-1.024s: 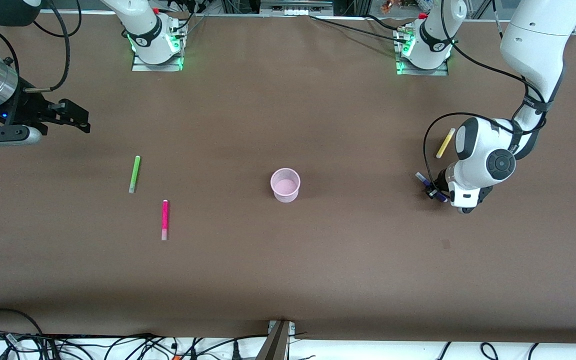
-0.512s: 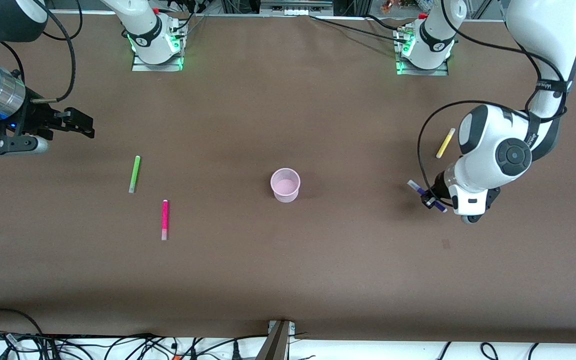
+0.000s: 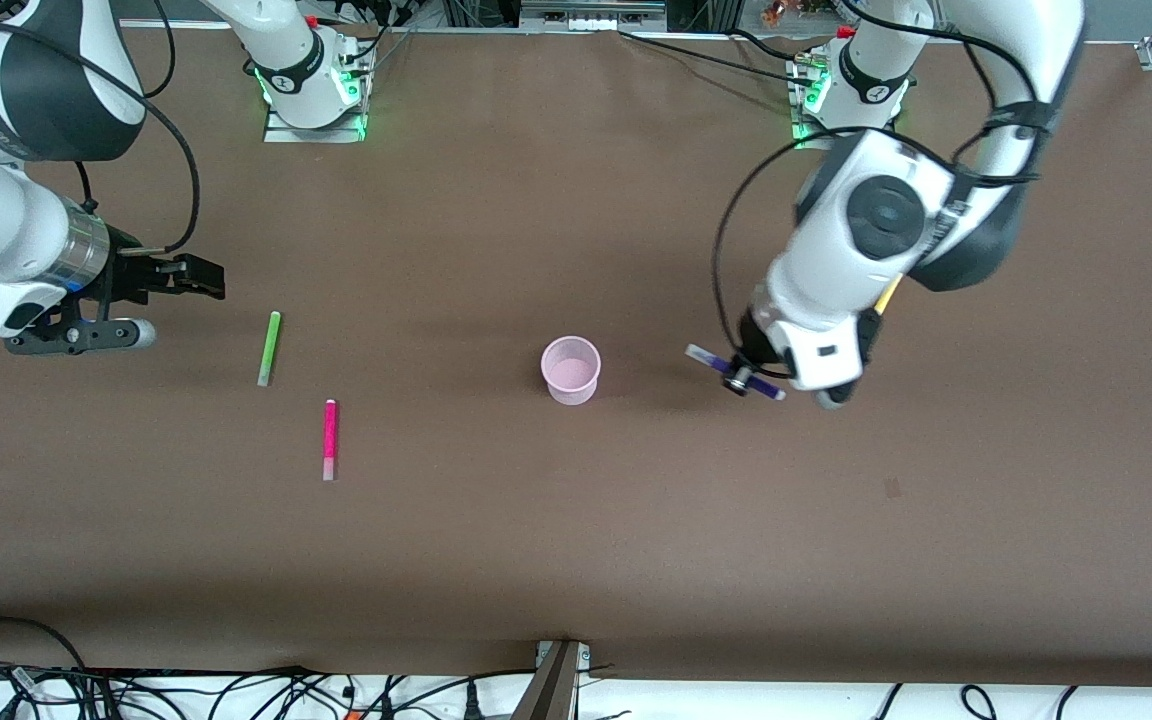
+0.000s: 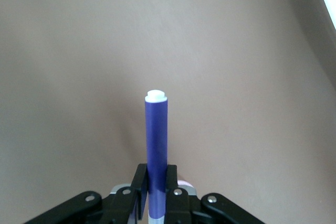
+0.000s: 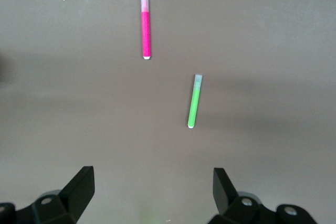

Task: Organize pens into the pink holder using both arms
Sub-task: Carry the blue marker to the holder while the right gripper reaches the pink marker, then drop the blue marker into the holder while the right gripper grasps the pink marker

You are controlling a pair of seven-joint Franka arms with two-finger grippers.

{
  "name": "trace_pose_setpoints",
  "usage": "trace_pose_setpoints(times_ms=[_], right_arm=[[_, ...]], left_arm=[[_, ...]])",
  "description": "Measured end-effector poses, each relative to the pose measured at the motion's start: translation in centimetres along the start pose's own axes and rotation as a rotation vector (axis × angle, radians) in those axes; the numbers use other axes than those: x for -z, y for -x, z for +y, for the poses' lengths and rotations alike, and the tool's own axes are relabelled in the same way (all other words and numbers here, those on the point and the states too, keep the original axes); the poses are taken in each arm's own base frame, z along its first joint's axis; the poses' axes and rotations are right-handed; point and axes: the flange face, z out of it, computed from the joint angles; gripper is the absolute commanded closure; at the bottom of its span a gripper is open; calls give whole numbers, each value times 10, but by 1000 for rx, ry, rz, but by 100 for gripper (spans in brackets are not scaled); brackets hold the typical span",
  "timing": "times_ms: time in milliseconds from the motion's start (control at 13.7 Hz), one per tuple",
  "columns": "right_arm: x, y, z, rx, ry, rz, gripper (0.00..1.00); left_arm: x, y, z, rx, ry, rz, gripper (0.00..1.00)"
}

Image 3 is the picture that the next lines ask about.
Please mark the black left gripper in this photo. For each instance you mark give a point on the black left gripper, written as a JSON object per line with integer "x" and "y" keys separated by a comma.
{"x": 749, "y": 343}

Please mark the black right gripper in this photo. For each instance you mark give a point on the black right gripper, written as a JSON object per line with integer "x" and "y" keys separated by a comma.
{"x": 129, "y": 272}

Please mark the purple marker pen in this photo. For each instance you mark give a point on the purple marker pen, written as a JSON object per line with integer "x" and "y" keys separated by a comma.
{"x": 708, "y": 358}

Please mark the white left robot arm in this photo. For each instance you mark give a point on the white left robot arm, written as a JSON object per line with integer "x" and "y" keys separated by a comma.
{"x": 1016, "y": 50}

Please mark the green marker pen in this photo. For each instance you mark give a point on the green marker pen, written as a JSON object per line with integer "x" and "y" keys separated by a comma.
{"x": 271, "y": 345}

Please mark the yellow marker pen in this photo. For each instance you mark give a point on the yellow marker pen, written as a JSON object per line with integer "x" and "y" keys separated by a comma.
{"x": 886, "y": 296}

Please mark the pink plastic cup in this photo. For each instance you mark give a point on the pink plastic cup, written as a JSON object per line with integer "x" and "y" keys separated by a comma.
{"x": 571, "y": 375}

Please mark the pink marker pen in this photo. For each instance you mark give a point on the pink marker pen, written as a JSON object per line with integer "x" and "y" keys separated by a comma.
{"x": 330, "y": 435}

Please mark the brown table mat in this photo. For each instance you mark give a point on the brown table mat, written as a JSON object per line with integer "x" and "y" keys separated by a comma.
{"x": 576, "y": 550}

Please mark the orange background object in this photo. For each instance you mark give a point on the orange background object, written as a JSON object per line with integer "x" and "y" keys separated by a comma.
{"x": 786, "y": 10}

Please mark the orange plug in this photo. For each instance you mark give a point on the orange plug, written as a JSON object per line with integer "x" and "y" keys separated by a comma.
{"x": 358, "y": 713}

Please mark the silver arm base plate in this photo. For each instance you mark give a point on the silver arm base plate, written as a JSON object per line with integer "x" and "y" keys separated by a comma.
{"x": 816, "y": 140}
{"x": 314, "y": 134}

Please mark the silver post bracket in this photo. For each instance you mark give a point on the silver post bracket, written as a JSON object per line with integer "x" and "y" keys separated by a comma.
{"x": 584, "y": 655}

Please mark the grey metal post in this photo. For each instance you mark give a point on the grey metal post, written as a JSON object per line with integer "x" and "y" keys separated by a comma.
{"x": 548, "y": 690}

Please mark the silver rail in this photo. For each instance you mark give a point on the silver rail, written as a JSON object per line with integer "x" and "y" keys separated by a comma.
{"x": 591, "y": 14}

